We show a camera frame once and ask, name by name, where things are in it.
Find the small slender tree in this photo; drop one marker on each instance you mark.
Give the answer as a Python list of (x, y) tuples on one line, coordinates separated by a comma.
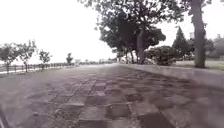
[(69, 59), (7, 53), (44, 56), (26, 51)]

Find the pale concrete kerb strip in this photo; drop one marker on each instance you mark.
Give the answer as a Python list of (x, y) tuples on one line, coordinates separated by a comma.
[(186, 74)]

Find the row of large dark trees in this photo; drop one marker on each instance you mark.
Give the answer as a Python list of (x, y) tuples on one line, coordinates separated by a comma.
[(140, 43)]

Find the large tree with thick trunk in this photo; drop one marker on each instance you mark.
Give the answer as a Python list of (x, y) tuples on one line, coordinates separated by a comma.
[(199, 40)]

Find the low fence with posts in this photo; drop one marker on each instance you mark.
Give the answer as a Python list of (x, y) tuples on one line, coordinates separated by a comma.
[(30, 67)]

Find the distant row of trees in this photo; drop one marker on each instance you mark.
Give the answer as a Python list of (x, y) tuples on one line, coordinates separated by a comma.
[(96, 62)]

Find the checkered brick paved path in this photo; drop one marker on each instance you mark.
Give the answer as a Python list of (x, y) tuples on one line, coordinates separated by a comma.
[(100, 100)]

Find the grass strip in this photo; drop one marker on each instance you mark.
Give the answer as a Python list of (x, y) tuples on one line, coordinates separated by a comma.
[(213, 65)]

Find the round dark bush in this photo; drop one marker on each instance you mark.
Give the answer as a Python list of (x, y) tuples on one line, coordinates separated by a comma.
[(163, 55)]

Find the dark conifer tree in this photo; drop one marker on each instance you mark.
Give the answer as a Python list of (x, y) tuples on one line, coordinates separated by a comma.
[(180, 43)]

